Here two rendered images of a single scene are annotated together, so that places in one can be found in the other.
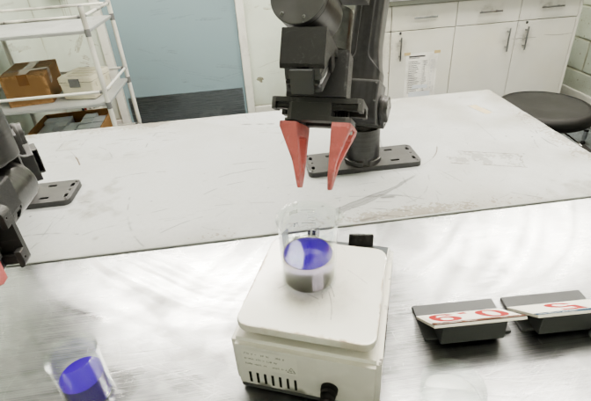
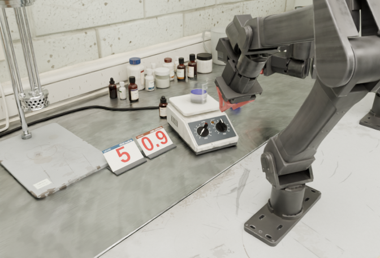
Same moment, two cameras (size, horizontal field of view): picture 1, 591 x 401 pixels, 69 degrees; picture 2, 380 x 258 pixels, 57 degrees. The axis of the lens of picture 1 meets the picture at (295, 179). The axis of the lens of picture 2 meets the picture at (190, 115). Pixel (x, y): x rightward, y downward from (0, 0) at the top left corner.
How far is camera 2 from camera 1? 116 cm
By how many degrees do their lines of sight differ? 111
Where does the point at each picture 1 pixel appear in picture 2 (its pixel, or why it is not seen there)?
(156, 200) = (333, 139)
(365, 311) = (176, 101)
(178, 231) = not seen: hidden behind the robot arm
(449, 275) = (170, 162)
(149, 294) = (261, 119)
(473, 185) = (191, 223)
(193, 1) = not seen: outside the picture
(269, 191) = not seen: hidden behind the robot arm
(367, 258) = (188, 110)
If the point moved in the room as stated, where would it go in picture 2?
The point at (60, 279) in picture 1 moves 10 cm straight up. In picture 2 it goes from (294, 111) to (298, 82)
